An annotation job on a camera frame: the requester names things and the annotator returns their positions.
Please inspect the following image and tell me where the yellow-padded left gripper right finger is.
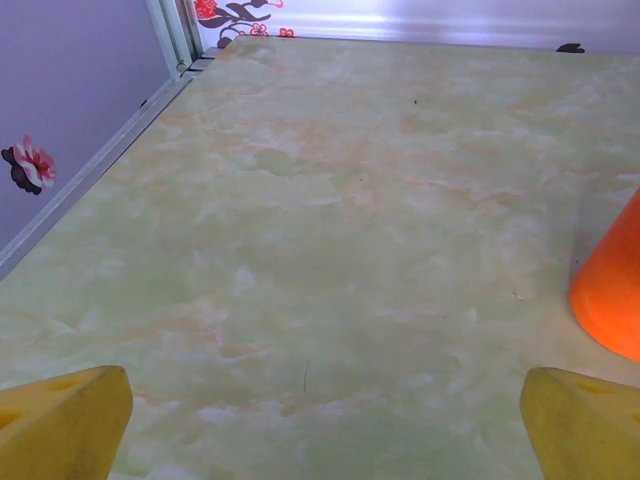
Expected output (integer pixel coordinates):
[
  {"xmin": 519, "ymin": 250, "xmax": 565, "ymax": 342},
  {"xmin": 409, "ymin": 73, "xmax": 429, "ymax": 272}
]
[{"xmin": 519, "ymin": 367, "xmax": 640, "ymax": 480}]

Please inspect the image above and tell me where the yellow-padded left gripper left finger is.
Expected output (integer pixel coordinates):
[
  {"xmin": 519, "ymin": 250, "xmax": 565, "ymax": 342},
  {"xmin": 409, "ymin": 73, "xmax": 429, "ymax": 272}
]
[{"xmin": 0, "ymin": 365, "xmax": 134, "ymax": 480}]

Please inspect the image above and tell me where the orange cylindrical container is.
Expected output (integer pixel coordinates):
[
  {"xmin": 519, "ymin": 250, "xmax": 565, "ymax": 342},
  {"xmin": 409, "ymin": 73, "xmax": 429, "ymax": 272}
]
[{"xmin": 568, "ymin": 187, "xmax": 640, "ymax": 362}]

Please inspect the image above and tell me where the aluminium frame post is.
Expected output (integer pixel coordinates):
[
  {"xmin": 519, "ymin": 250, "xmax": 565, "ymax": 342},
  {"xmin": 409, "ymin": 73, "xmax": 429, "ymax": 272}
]
[{"xmin": 146, "ymin": 0, "xmax": 205, "ymax": 81}]

